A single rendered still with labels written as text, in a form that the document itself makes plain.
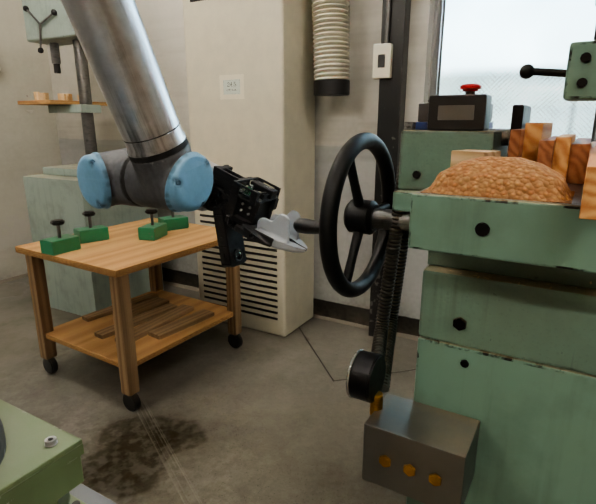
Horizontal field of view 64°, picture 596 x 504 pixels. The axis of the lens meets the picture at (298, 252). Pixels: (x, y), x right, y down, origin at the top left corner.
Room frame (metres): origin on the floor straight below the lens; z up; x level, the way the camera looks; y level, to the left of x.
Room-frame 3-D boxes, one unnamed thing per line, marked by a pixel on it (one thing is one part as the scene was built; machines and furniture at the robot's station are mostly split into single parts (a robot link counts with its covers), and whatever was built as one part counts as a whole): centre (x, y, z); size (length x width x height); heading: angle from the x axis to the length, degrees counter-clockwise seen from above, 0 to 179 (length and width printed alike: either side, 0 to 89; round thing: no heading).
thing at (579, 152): (0.68, -0.40, 0.92); 0.25 x 0.02 x 0.05; 149
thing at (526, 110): (0.74, -0.30, 0.95); 0.09 x 0.07 x 0.09; 149
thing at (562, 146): (0.65, -0.35, 0.93); 0.16 x 0.02 x 0.06; 149
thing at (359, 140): (0.79, -0.18, 0.81); 0.29 x 0.20 x 0.29; 149
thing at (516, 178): (0.50, -0.21, 0.92); 0.14 x 0.09 x 0.04; 59
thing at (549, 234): (0.73, -0.32, 0.87); 0.61 x 0.30 x 0.06; 149
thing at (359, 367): (0.54, -0.09, 0.65); 0.06 x 0.04 x 0.08; 149
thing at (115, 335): (1.83, 0.64, 0.32); 0.66 x 0.57 x 0.64; 148
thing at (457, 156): (0.63, -0.23, 0.92); 0.05 x 0.04 x 0.04; 41
